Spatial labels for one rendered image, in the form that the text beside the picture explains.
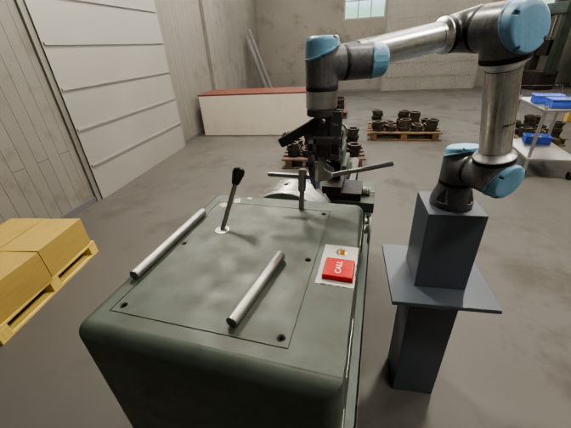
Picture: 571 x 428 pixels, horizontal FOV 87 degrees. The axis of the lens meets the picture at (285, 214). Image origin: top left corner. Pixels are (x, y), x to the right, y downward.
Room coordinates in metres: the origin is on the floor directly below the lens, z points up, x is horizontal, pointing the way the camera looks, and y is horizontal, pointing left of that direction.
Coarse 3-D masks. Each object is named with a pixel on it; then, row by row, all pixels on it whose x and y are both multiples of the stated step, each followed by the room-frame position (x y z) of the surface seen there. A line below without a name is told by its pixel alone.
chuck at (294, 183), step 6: (282, 180) 1.03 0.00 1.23; (288, 180) 1.01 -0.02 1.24; (294, 180) 1.01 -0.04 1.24; (270, 186) 1.02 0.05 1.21; (276, 186) 0.98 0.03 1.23; (282, 186) 0.97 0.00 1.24; (288, 186) 0.96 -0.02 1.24; (294, 186) 0.96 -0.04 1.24; (306, 186) 0.97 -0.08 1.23; (312, 186) 0.98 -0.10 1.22; (264, 192) 0.99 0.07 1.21; (306, 192) 0.93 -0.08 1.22; (312, 192) 0.94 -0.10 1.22; (318, 198) 0.93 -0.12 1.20; (324, 198) 0.95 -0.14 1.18
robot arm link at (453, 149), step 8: (456, 144) 1.04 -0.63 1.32; (464, 144) 1.03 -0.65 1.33; (472, 144) 1.01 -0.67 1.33; (448, 152) 1.01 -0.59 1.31; (456, 152) 0.98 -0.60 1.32; (464, 152) 0.96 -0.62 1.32; (472, 152) 0.96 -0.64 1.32; (448, 160) 1.00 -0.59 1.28; (456, 160) 0.97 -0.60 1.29; (464, 160) 0.95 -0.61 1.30; (448, 168) 0.99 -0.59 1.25; (456, 168) 0.96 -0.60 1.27; (440, 176) 1.02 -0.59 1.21; (448, 176) 0.99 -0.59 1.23; (456, 176) 0.95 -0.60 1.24; (456, 184) 0.96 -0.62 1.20; (464, 184) 0.96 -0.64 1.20
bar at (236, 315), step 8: (280, 256) 0.51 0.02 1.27; (272, 264) 0.49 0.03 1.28; (264, 272) 0.46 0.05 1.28; (272, 272) 0.47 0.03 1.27; (256, 280) 0.44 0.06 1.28; (264, 280) 0.44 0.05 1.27; (256, 288) 0.42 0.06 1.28; (248, 296) 0.40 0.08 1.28; (256, 296) 0.41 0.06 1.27; (240, 304) 0.38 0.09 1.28; (248, 304) 0.39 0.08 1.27; (232, 312) 0.37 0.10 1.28; (240, 312) 0.37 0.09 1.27; (232, 320) 0.35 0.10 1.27; (240, 320) 0.36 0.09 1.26
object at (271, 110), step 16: (208, 96) 6.73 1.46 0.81; (224, 96) 6.66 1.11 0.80; (240, 96) 6.59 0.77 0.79; (256, 96) 6.52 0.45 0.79; (272, 96) 6.45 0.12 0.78; (288, 96) 6.38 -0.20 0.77; (304, 96) 6.32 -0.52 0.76; (208, 112) 6.74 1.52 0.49; (224, 112) 6.67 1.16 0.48; (240, 112) 6.60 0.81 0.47; (256, 112) 6.53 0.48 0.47; (272, 112) 6.46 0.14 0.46; (288, 112) 6.39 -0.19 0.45; (304, 112) 6.32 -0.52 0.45; (208, 128) 6.76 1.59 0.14; (224, 128) 6.68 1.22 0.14; (240, 128) 6.60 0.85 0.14; (256, 128) 6.53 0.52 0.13; (272, 128) 6.46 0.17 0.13; (288, 128) 6.39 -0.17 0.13
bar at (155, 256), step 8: (192, 216) 0.71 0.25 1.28; (200, 216) 0.72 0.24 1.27; (184, 224) 0.67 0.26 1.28; (192, 224) 0.68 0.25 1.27; (176, 232) 0.63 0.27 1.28; (184, 232) 0.65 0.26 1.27; (168, 240) 0.60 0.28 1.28; (176, 240) 0.61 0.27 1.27; (160, 248) 0.57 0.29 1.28; (168, 248) 0.59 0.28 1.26; (152, 256) 0.54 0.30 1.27; (160, 256) 0.55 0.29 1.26; (144, 264) 0.52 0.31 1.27; (152, 264) 0.53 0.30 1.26; (136, 272) 0.49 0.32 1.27; (144, 272) 0.51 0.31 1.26
